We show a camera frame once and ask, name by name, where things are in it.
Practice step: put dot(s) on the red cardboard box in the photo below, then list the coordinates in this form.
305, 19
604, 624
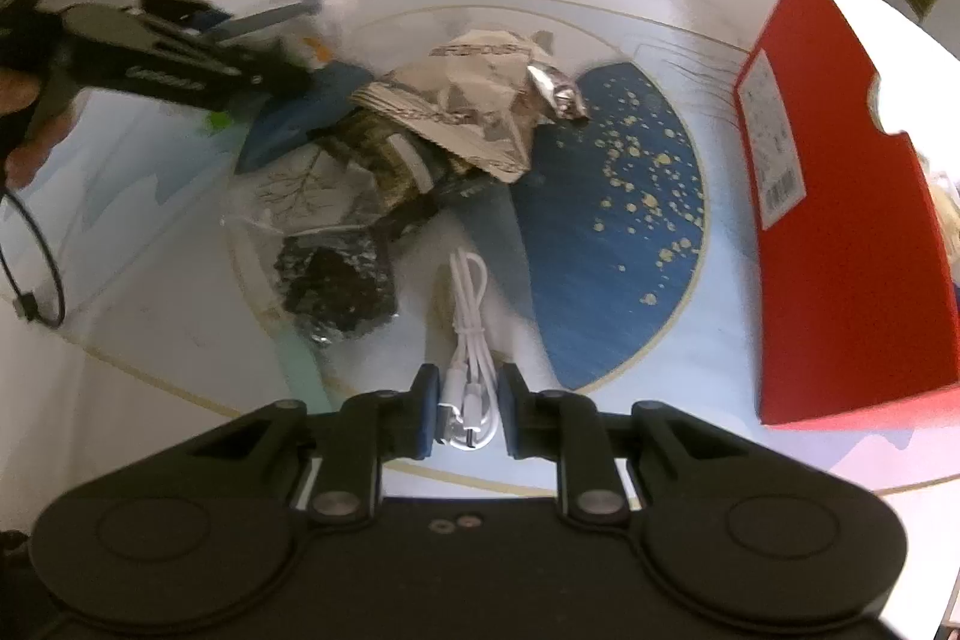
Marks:
840, 235

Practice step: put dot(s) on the clear bag with black contents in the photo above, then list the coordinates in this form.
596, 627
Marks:
337, 280

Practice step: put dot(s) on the dark green snack packet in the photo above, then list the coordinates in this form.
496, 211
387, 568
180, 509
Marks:
390, 160

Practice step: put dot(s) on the brown paper foil snack packet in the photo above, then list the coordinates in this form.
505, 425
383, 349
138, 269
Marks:
465, 108

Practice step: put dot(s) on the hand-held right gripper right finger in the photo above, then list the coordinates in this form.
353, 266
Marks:
512, 413

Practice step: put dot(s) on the round turntable with blue pattern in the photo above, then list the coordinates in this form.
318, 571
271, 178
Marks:
622, 220

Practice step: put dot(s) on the mint green tube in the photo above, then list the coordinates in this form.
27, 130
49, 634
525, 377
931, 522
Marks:
304, 377

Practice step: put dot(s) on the person's left hand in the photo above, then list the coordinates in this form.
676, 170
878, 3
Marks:
37, 153

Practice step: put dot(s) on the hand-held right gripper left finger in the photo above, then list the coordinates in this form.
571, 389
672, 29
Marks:
427, 413

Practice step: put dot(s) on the dark blue pouch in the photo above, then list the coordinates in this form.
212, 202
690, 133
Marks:
300, 115

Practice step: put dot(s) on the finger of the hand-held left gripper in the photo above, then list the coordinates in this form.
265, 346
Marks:
210, 19
225, 72

